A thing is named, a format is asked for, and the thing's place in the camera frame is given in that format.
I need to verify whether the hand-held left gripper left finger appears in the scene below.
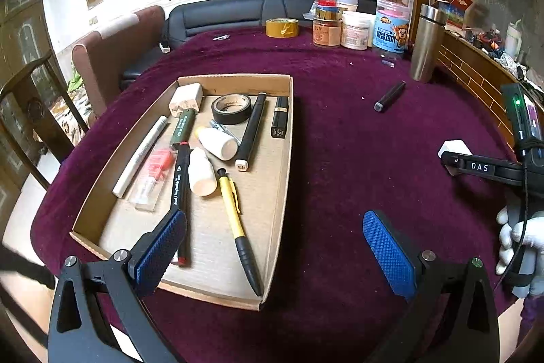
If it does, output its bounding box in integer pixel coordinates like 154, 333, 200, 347
48, 209, 188, 363

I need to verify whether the dark wooden cabinet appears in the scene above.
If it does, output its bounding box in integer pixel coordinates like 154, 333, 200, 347
0, 0, 56, 194

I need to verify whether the white bottle orange cap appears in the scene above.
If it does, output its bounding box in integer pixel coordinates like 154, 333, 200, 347
197, 127, 239, 161

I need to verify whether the dark wooden chair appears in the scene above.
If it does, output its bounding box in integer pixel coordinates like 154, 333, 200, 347
0, 48, 91, 202

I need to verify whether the black marker grey cap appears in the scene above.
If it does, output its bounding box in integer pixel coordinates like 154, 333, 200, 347
373, 81, 407, 112

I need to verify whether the small white bottle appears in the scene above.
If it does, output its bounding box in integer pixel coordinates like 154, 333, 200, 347
188, 147, 219, 197

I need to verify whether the colourful cardboard box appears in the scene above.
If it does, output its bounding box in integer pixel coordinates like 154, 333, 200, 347
439, 0, 475, 29

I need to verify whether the white green tumbler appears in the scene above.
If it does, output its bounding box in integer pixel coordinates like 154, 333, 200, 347
504, 20, 523, 58

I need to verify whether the white cylindrical pen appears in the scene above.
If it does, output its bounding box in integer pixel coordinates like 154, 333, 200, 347
112, 115, 168, 199

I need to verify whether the person's right hand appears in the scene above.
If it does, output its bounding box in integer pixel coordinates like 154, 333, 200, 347
495, 203, 544, 275

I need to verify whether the yellow tape roll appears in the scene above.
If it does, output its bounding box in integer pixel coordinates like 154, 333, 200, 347
266, 18, 301, 39

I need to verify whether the person's right forearm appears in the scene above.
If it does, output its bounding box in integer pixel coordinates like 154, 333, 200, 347
521, 295, 544, 332

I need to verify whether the black marker red cap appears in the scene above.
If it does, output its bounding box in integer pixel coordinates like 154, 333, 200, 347
171, 142, 193, 267

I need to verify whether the brown upholstered chair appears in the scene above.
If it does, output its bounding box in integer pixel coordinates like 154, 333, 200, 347
71, 5, 167, 118

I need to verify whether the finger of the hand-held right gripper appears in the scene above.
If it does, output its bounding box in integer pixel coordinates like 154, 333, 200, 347
440, 151, 464, 177

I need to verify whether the black leather sofa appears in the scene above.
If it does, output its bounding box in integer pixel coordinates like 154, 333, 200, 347
119, 0, 320, 92

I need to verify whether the black marker beige cap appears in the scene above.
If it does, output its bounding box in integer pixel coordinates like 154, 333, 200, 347
235, 92, 268, 172

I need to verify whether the yellow mechanical pencil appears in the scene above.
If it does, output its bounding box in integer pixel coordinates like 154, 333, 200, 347
217, 168, 265, 297

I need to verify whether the clear plastic box red item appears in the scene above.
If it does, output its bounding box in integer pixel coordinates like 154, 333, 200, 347
128, 146, 177, 214

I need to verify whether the metal thermos flask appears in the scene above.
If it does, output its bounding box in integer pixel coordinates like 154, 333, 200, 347
410, 3, 448, 83

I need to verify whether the cardboard tray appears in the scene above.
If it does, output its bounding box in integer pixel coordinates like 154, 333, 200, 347
69, 73, 295, 311

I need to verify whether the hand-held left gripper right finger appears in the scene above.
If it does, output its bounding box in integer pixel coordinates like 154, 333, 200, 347
362, 211, 500, 363

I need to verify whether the pile of tools and cables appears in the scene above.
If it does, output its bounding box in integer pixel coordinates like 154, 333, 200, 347
465, 27, 544, 92

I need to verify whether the stack of colourful tape rolls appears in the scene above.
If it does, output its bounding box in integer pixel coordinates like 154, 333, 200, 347
314, 0, 341, 22

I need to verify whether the black tape roll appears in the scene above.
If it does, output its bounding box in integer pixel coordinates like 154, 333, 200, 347
211, 93, 253, 125

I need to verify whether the green cloth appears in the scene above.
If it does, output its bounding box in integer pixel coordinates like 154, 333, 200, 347
66, 64, 83, 94

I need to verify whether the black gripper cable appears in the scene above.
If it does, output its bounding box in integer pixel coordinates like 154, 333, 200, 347
500, 165, 532, 287

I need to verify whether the clear jar blue label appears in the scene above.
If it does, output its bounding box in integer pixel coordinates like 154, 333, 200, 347
373, 8, 411, 54

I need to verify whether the orange label jar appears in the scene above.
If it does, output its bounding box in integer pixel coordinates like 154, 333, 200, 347
312, 16, 343, 48

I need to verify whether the wooden counter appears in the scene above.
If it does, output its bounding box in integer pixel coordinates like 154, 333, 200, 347
438, 27, 544, 160

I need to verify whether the white plastic jar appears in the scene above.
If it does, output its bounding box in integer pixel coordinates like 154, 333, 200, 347
341, 11, 375, 51

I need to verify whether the black gold lipstick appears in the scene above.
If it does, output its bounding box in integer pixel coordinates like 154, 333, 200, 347
271, 95, 290, 140

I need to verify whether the green marker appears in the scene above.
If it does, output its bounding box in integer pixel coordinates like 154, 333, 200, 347
169, 110, 199, 148

